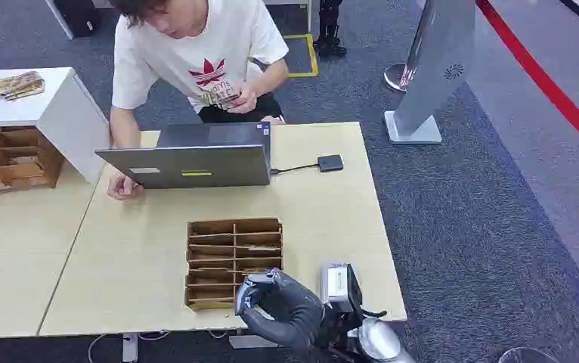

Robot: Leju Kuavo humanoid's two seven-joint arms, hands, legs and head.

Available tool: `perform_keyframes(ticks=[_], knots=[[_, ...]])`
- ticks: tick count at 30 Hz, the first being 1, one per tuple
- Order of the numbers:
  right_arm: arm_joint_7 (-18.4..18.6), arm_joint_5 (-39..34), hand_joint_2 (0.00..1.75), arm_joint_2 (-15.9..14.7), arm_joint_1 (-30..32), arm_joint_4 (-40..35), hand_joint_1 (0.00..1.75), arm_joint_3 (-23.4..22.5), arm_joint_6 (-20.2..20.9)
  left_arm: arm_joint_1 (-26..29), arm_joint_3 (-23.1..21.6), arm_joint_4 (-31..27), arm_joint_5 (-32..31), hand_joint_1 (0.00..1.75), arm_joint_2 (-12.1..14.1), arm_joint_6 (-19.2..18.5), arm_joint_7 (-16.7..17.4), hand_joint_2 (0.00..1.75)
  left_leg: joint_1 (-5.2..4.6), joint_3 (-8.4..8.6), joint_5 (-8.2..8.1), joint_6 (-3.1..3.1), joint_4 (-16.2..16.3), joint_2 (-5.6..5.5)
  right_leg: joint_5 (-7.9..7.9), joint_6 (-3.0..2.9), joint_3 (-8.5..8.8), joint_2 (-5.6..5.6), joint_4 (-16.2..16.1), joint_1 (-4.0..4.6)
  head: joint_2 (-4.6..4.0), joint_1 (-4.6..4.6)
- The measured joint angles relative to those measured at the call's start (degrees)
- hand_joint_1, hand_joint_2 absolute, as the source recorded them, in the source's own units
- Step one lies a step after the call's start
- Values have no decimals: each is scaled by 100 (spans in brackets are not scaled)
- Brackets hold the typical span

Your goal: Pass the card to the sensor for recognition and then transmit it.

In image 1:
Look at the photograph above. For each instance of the white power strip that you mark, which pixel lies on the white power strip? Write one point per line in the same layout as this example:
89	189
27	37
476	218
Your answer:
130	348

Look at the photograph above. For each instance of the white cabinet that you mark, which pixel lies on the white cabinet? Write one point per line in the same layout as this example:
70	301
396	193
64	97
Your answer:
64	115

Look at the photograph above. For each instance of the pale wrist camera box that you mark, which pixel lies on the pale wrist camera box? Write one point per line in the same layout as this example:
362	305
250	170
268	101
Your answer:
337	283

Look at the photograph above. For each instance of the chrome stanchion base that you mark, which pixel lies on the chrome stanchion base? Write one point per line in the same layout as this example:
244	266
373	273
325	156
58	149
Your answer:
393	77

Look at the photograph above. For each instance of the black adapter box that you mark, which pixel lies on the black adapter box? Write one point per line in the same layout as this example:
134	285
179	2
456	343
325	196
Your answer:
330	163

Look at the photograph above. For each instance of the person's left hand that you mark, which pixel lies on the person's left hand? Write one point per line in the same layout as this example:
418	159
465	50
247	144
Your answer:
244	100

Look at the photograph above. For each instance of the person's right hand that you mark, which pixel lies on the person's right hand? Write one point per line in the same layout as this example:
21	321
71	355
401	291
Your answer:
124	188

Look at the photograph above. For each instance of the person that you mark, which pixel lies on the person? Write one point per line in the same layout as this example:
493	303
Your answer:
194	50

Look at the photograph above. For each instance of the clear glass bowl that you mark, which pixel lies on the clear glass bowl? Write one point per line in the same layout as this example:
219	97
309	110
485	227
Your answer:
525	356

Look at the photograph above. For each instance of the grey laptop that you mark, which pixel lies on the grey laptop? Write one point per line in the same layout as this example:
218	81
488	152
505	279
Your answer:
194	168

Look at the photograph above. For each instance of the black case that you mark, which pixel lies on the black case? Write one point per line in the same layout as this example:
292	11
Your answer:
79	17

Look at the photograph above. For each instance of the black robot legs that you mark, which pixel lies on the black robot legs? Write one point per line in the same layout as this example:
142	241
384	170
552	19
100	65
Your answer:
329	35

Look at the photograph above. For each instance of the metal desk foot plate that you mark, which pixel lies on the metal desk foot plate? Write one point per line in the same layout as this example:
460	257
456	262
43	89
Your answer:
252	342

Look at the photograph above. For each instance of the silver kiosk stand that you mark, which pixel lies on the silver kiosk stand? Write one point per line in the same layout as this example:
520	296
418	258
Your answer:
437	60

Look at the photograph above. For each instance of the wooden card box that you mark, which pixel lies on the wooden card box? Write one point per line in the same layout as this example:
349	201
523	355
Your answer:
219	260
14	170

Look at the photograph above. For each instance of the cards inside wooden box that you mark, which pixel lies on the cards inside wooden box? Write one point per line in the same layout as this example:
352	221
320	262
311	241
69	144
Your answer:
23	160

